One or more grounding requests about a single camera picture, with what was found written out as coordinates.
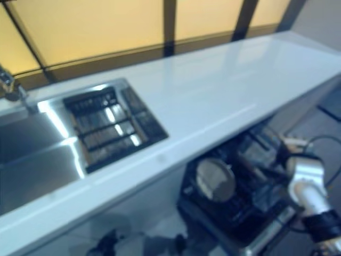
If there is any yellow window with dark frame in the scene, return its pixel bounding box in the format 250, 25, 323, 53
0, 0, 291, 91

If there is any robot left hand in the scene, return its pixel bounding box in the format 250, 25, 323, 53
89, 230, 126, 256

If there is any stainless steel sink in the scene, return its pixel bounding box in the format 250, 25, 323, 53
0, 78, 169, 217

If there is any black pull-out dishwasher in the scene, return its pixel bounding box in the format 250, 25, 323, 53
177, 125, 341, 256

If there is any chrome kitchen faucet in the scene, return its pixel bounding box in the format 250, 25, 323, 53
0, 63, 38, 114

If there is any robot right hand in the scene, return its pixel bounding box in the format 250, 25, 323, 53
276, 135, 315, 161

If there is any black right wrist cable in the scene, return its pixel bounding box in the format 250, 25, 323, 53
306, 135, 341, 187

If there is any black dishwasher wire rack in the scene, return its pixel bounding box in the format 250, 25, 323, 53
183, 149, 291, 227

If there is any black sink dish rack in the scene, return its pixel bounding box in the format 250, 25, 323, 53
63, 86, 169, 174

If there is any beige round plate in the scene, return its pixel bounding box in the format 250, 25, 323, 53
196, 157, 237, 202

